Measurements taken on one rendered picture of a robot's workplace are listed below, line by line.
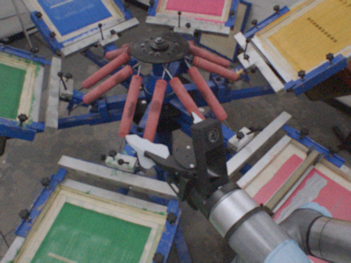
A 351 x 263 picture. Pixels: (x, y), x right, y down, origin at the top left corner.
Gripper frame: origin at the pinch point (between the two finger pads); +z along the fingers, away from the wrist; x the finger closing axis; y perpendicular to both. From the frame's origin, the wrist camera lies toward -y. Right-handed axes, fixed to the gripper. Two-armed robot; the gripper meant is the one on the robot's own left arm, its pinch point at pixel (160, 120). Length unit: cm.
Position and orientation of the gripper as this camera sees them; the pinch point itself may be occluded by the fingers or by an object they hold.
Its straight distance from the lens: 57.0
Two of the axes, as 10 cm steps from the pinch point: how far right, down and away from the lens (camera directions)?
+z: -5.6, -6.1, 5.7
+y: -1.1, 7.3, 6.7
